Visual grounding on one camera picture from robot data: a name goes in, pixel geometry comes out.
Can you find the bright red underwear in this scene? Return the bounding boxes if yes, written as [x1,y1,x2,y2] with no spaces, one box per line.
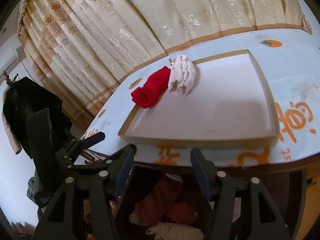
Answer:
[131,66,171,108]

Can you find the pale pink bra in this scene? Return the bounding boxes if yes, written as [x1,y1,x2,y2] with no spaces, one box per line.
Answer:
[168,54,196,95]

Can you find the dark red underwear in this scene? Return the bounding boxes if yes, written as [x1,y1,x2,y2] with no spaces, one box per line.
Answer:
[129,178,197,227]

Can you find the beige dotted thermal underwear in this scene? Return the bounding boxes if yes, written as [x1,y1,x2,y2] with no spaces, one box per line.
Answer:
[146,222,204,240]

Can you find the black coat on rack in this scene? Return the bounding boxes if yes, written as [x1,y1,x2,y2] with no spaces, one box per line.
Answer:
[3,77,75,207]

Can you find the dark wooden dresser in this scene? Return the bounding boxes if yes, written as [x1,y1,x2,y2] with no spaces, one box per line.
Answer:
[114,162,319,239]

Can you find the wooden coat rack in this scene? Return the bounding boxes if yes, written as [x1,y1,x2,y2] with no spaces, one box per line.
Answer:
[3,71,18,88]

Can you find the cream floral curtain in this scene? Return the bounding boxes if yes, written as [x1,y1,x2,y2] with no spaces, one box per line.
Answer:
[17,0,310,129]

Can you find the shallow gold cardboard tray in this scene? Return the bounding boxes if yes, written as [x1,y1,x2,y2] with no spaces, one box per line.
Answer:
[118,50,280,150]

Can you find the white orange-print table cover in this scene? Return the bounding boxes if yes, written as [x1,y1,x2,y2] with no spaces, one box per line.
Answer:
[84,29,319,167]

